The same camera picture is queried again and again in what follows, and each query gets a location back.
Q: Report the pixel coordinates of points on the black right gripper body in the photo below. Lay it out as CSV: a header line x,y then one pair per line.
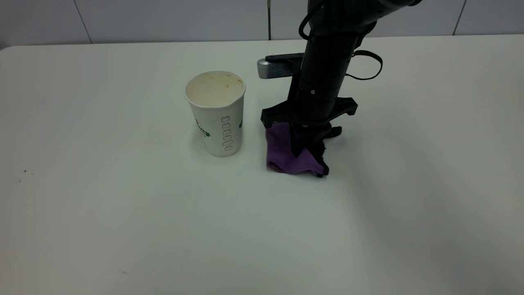
x,y
317,106

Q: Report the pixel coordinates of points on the white paper coffee cup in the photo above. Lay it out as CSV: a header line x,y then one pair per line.
x,y
217,123

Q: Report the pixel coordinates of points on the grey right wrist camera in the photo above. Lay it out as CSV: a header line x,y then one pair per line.
x,y
276,69

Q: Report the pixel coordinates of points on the purple cloth with black trim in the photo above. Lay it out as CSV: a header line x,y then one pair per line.
x,y
280,151

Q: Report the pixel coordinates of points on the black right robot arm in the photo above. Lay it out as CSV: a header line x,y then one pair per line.
x,y
329,45

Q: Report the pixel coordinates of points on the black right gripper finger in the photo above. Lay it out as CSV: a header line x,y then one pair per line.
x,y
297,143
323,137

